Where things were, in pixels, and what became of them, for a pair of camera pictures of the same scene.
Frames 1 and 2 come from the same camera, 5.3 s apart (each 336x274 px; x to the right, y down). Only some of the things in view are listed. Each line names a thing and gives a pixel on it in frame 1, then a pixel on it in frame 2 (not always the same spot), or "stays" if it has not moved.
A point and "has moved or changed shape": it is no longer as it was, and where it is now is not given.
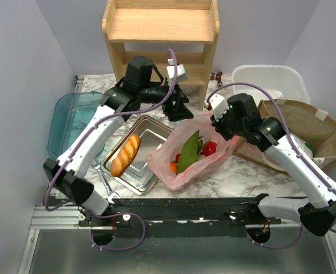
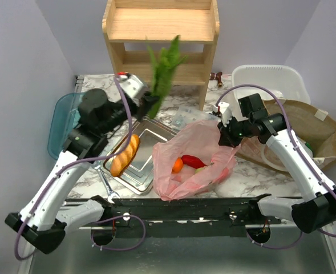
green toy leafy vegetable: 191,150 → 163,69
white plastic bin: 284,81 stays
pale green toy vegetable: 200,157 → 198,170
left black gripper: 179,111 → 146,101
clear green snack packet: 306,146 stays
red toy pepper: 209,149 → 192,161
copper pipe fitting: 217,76 stays
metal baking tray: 138,174 stays
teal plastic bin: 69,113 stays
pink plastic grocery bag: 171,143 has moved or changed shape
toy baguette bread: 125,155 stays
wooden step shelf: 163,21 stays
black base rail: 180,212 stays
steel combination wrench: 110,192 stays
